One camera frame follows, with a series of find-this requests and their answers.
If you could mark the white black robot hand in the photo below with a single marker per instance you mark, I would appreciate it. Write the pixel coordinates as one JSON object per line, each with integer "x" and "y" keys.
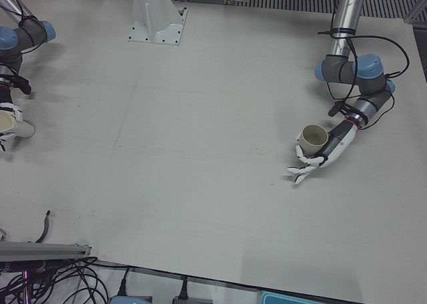
{"x": 340, "y": 140}
{"x": 6, "y": 95}

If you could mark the beige paper cup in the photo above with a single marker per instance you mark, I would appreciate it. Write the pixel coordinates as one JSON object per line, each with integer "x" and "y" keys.
{"x": 312, "y": 140}

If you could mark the white paper cup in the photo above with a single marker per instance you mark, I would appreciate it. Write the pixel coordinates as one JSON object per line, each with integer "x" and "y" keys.
{"x": 20, "y": 129}

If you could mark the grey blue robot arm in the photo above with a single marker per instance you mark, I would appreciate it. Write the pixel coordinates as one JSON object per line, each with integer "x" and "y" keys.
{"x": 28, "y": 34}
{"x": 348, "y": 67}

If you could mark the light blue teach pendant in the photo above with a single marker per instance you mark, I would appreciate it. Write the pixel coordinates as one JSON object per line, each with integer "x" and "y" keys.
{"x": 310, "y": 298}

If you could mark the purple metal rod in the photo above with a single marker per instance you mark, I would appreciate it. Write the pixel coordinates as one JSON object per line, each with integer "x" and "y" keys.
{"x": 26, "y": 287}

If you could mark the blue grey device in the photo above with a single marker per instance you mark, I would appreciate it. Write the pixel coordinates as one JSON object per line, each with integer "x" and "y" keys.
{"x": 130, "y": 300}

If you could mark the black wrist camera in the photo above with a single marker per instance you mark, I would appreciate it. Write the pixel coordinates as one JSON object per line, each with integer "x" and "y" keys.
{"x": 336, "y": 109}
{"x": 24, "y": 85}

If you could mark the aluminium frame corner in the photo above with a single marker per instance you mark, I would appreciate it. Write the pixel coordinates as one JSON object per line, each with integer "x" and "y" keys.
{"x": 417, "y": 12}

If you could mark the aluminium profile rail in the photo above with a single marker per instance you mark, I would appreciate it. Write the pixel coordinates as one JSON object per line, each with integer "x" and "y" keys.
{"x": 40, "y": 250}

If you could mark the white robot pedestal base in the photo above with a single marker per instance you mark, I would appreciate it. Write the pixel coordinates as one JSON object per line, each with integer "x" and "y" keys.
{"x": 155, "y": 20}

